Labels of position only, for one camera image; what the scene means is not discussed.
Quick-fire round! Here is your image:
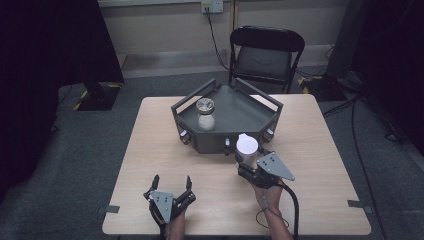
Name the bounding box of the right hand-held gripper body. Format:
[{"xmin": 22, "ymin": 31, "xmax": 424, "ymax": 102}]
[{"xmin": 237, "ymin": 150, "xmax": 296, "ymax": 190}]

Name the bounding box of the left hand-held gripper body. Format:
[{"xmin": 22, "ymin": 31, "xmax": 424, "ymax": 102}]
[{"xmin": 143, "ymin": 189, "xmax": 197, "ymax": 228}]

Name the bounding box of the white lidded plastic jar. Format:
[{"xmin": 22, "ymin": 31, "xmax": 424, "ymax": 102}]
[{"xmin": 235, "ymin": 132, "xmax": 260, "ymax": 170}]

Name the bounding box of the dark grey corner tray rack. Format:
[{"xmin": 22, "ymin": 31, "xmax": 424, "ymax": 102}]
[{"xmin": 170, "ymin": 77, "xmax": 284, "ymax": 155}]

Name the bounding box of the round silver metal object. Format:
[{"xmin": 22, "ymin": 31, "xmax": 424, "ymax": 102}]
[{"xmin": 195, "ymin": 97, "xmax": 216, "ymax": 132}]

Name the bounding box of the person's left hand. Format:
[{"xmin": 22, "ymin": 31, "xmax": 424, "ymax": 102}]
[{"xmin": 160, "ymin": 209, "xmax": 188, "ymax": 235}]

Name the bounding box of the person's right hand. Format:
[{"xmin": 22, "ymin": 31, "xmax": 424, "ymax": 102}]
[{"xmin": 252, "ymin": 181, "xmax": 285, "ymax": 215}]

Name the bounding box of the grey tape strip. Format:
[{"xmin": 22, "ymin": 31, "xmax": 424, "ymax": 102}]
[
  {"xmin": 346, "ymin": 198, "xmax": 375, "ymax": 215},
  {"xmin": 98, "ymin": 204, "xmax": 121, "ymax": 215}
]

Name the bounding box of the black stand base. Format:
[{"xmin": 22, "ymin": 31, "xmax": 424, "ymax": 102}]
[
  {"xmin": 73, "ymin": 81, "xmax": 123, "ymax": 112},
  {"xmin": 299, "ymin": 74, "xmax": 348, "ymax": 102}
]

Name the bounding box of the black folding chair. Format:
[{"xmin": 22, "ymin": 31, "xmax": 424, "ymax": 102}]
[{"xmin": 228, "ymin": 25, "xmax": 306, "ymax": 95}]

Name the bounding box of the grey stand pole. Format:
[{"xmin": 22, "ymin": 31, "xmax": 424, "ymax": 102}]
[{"xmin": 325, "ymin": 0, "xmax": 368, "ymax": 80}]

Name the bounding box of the black curtain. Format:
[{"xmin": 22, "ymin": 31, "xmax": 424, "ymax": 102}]
[
  {"xmin": 0, "ymin": 0, "xmax": 125, "ymax": 203},
  {"xmin": 349, "ymin": 0, "xmax": 424, "ymax": 156}
]

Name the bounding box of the thin grey wrist wire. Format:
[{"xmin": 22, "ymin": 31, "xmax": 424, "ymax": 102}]
[{"xmin": 255, "ymin": 195, "xmax": 290, "ymax": 230}]

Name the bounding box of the thick black gripper cable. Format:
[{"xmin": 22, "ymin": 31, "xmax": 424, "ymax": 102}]
[{"xmin": 279, "ymin": 180, "xmax": 300, "ymax": 240}]

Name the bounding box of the black floor cable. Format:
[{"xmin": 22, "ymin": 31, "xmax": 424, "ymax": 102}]
[{"xmin": 322, "ymin": 94, "xmax": 389, "ymax": 240}]

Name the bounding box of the black power cable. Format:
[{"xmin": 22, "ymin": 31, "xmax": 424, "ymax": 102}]
[{"xmin": 205, "ymin": 7, "xmax": 232, "ymax": 72}]

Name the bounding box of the white wall socket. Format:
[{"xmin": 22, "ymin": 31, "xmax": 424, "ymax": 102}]
[{"xmin": 200, "ymin": 0, "xmax": 225, "ymax": 15}]

